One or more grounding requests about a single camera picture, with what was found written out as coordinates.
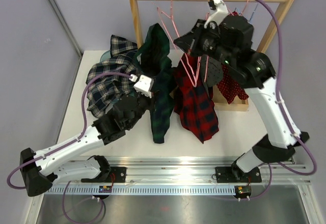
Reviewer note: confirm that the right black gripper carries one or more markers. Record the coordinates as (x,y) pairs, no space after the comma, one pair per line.
(198,33)

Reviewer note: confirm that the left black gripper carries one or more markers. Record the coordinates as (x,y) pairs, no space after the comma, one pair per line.
(150,100)

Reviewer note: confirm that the pink hanger of green skirt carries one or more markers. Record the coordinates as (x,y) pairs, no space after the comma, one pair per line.
(173,25)

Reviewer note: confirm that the navy white plaid skirt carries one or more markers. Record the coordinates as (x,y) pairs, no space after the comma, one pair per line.
(109,89)

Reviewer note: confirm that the green plaid skirt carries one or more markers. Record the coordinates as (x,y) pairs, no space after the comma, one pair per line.
(152,60)

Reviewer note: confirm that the pink hanger pair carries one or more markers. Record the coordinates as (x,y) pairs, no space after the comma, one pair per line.
(203,61)

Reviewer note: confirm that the red plaid skirt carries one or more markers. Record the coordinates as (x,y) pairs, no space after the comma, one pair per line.
(194,105)

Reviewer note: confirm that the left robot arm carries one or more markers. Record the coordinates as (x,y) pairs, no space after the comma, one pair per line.
(44,168)

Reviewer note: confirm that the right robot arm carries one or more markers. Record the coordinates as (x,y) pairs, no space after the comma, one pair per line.
(230,44)

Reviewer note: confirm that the grey dotted skirt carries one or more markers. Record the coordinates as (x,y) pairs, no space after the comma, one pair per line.
(214,74)

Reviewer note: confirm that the red polka dot skirt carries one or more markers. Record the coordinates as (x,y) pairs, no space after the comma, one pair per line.
(229,88)

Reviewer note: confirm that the blue plastic basin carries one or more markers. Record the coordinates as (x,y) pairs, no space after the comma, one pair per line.
(105,56)

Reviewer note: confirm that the wooden clothes rack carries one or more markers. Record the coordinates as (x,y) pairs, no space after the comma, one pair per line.
(219,101)

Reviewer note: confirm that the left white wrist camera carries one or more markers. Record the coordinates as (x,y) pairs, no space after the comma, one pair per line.
(142,84)

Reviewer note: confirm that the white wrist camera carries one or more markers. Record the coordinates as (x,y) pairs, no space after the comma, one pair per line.
(217,12)
(142,84)

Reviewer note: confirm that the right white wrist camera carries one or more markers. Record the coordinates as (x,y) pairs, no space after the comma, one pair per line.
(217,12)

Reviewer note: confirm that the left black mount plate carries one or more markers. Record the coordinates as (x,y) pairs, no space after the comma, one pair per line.
(116,174)

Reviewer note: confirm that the black mount plate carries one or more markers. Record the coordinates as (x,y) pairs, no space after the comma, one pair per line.
(116,174)
(230,174)

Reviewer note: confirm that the aluminium rail base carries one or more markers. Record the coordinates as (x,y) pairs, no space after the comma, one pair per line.
(182,164)

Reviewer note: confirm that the blue wire hanger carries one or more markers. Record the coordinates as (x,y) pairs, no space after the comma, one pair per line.
(238,12)

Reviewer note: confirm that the right black mount plate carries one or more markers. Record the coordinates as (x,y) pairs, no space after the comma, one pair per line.
(230,174)

